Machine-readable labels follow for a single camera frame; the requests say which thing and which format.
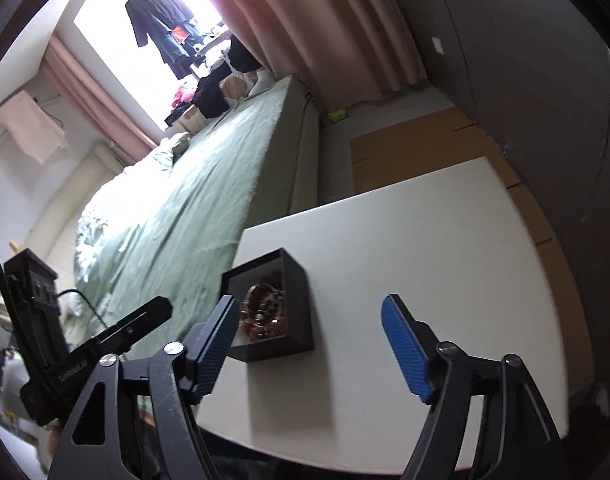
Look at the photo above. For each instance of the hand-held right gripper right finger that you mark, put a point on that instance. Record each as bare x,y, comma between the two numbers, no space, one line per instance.
405,350

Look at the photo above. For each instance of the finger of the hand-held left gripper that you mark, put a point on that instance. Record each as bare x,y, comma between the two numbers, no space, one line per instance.
135,322

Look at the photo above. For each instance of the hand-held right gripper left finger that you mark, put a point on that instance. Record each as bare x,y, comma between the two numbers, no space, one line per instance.
215,345

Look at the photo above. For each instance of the metal watch band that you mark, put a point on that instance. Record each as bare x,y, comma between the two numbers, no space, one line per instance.
267,302

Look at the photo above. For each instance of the black jewelry box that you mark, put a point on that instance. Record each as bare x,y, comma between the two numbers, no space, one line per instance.
297,310

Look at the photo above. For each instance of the pale patterned duvet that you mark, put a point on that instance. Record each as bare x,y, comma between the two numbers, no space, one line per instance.
130,185

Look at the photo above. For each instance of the bed with green sheet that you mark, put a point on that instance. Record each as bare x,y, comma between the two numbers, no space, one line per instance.
210,185

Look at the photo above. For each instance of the pink hanging towel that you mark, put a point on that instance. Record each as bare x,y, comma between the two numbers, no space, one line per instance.
32,127

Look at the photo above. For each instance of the pink curtain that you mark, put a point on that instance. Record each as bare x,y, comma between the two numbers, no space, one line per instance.
105,110
335,25

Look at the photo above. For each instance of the flat brown cardboard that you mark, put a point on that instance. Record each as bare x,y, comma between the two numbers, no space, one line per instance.
410,135

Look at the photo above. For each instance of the pink red cloth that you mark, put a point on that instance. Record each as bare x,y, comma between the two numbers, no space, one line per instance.
183,96

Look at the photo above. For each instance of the small green packet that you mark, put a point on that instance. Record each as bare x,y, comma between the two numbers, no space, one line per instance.
337,115

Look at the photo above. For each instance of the pile of black clothes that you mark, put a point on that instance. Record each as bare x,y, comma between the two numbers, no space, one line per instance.
220,90

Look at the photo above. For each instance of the beige pillow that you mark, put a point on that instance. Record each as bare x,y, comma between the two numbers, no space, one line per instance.
235,86

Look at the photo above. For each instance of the hanging dark clothes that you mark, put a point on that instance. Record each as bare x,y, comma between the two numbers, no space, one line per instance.
160,20

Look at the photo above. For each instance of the white wall socket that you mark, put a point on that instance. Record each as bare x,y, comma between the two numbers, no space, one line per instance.
438,45

